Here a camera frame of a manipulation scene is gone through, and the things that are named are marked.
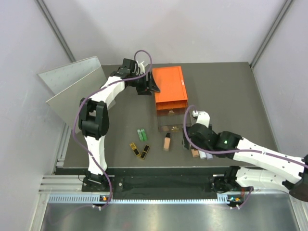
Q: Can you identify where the orange tube grey cap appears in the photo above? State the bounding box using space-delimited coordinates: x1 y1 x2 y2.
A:
191 149 199 157

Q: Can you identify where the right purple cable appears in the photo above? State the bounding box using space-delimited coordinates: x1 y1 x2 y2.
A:
183 104 308 209

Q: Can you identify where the peach foundation bottle black cap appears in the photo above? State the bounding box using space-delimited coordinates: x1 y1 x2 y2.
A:
163 132 171 151

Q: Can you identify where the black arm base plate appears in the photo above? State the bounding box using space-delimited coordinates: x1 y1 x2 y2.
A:
81 175 255 193

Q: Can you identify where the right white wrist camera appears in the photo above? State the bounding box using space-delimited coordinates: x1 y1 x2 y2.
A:
192 110 210 128

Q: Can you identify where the clear acrylic drawer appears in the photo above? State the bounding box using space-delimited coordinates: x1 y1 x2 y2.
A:
156 107 186 132

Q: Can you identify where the gold black compact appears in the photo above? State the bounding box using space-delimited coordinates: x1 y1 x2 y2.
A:
130 142 141 157
140 145 150 159

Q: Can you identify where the purple cable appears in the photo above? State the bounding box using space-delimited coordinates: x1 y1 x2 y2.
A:
71 49 154 207
183 104 308 209

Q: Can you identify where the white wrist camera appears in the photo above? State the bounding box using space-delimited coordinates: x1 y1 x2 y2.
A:
136 61 145 76
192 110 210 128

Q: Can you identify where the grey metal panel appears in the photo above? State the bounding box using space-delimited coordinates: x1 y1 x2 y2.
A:
38 56 107 127

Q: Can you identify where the green lipstick tube right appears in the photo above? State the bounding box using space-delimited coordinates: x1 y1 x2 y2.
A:
141 128 148 141

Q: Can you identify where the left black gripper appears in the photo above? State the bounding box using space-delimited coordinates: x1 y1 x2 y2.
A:
130 71 159 96

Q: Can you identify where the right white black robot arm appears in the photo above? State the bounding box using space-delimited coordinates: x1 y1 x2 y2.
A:
183 123 308 202

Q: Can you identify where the lilac white tube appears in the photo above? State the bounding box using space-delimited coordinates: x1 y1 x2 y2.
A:
206 153 213 160

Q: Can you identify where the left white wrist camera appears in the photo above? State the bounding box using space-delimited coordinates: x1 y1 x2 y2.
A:
136 61 145 76

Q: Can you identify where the gold black compact left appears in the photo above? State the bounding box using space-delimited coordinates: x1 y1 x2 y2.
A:
130 142 141 157

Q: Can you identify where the green white tube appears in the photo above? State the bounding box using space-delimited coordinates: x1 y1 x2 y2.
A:
198 150 207 159

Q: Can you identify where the green lipstick tube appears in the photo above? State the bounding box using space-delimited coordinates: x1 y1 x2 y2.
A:
141 128 148 141
137 129 143 141

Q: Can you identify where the aluminium frame rail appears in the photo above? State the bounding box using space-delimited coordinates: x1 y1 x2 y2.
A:
38 174 301 193

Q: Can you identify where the orange drawer box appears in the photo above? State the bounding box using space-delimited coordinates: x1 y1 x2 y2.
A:
152 66 188 116

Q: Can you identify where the gold black compact right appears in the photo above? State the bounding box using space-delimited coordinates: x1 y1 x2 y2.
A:
140 145 150 159

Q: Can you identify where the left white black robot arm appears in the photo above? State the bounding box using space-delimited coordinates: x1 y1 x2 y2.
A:
78 58 160 192

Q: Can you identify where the green lipstick tube left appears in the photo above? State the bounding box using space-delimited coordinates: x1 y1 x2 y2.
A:
137 129 143 141

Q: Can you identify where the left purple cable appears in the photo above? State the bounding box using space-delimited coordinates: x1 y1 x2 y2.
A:
71 49 154 207

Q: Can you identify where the slotted grey cable duct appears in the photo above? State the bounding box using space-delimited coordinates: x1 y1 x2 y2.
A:
48 194 230 204

